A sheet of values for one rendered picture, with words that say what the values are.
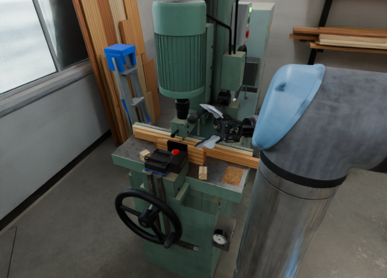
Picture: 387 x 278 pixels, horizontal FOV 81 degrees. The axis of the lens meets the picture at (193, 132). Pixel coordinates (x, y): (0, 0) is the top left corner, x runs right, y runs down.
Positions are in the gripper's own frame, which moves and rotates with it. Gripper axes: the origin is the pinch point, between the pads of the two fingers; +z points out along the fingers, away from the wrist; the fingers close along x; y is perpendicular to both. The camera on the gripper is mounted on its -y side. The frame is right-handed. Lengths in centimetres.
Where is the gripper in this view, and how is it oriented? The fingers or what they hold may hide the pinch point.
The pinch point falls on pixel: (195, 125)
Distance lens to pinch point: 78.0
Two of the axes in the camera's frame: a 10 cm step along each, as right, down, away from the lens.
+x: -1.1, 9.4, 3.3
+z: -9.4, 0.1, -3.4
